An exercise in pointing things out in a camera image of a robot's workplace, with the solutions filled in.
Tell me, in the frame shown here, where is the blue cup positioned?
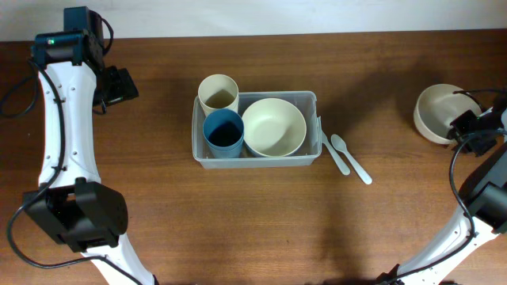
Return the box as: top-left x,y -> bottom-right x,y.
208,141 -> 243,158
203,108 -> 245,151

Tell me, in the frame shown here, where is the beige bowl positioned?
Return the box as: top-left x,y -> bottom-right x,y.
414,84 -> 481,145
242,98 -> 307,158

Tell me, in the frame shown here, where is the blue bowl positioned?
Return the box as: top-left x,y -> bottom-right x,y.
245,145 -> 301,158

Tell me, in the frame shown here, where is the clear plastic storage container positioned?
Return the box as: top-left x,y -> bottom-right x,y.
192,90 -> 322,169

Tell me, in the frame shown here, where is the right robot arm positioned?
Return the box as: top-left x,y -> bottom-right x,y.
376,95 -> 506,285

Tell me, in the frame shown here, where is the white plastic fork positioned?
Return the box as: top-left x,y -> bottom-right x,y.
321,131 -> 350,176

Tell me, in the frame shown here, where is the white plastic spoon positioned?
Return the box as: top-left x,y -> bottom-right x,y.
331,134 -> 373,184

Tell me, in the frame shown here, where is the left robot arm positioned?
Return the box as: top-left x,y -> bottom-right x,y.
21,6 -> 158,284

